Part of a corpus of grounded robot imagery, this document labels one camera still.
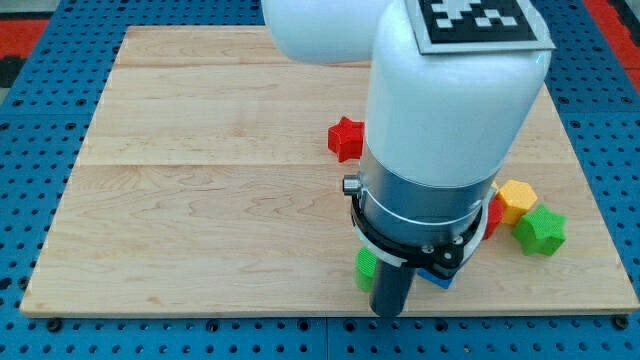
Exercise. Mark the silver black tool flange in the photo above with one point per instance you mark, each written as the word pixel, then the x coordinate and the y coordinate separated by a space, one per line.
pixel 418 226

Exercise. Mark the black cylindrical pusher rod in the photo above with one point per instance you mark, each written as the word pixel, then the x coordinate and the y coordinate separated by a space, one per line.
pixel 390 288

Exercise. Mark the green cylinder block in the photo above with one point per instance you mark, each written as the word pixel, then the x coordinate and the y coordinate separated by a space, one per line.
pixel 365 267

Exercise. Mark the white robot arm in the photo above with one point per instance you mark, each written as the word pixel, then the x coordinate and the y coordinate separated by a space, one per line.
pixel 451 84

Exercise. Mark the blue cube block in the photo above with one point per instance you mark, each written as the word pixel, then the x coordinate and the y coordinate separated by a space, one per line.
pixel 442 283

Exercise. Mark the red round block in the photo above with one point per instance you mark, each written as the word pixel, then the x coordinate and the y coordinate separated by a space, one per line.
pixel 496 211

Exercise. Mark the yellow hexagon block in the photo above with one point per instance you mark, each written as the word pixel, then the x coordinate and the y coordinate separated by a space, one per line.
pixel 517 198

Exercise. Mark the red star block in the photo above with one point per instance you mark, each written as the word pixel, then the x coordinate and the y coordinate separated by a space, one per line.
pixel 346 139

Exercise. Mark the green star block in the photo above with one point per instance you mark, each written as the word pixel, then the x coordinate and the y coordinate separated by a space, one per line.
pixel 540 231

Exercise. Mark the black white fiducial marker tag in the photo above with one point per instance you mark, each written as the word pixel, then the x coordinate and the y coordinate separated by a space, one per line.
pixel 477 26

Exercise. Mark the light wooden board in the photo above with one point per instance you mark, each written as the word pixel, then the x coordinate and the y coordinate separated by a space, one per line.
pixel 205 188

